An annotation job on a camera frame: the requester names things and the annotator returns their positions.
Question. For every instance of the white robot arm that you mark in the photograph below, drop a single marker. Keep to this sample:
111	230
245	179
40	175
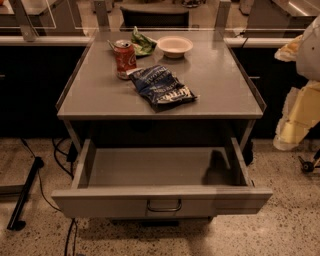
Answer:
301	110

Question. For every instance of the dark chair behind glass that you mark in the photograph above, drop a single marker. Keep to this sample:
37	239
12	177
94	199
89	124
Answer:
154	17

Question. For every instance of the black caster wheel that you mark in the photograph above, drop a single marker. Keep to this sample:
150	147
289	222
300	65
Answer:
310	166

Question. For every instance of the grey drawer cabinet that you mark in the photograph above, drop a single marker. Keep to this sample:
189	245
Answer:
100	107

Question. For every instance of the blue chip bag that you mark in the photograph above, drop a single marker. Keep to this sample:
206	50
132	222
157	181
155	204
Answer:
160	88

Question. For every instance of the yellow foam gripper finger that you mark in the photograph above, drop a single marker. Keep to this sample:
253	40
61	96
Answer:
301	110

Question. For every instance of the grey top drawer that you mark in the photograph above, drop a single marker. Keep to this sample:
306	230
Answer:
116	183

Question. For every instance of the green chip bag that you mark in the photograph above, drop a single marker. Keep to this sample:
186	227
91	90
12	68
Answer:
143	45

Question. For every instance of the black floor stand leg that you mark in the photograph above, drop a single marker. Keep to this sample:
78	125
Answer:
15	224

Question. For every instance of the red soda can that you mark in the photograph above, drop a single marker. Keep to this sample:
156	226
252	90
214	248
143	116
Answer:
125	58

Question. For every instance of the white paper bowl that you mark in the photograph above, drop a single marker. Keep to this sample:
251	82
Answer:
174	46

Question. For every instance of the metal top drawer handle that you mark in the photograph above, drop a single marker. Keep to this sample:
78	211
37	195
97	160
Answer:
164	205

